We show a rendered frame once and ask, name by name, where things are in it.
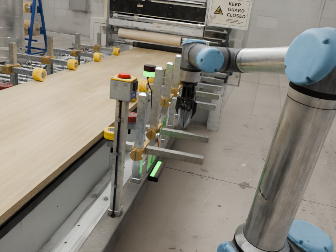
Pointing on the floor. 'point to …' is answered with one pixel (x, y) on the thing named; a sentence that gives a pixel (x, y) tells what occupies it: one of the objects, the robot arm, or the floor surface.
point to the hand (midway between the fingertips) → (183, 125)
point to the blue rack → (33, 29)
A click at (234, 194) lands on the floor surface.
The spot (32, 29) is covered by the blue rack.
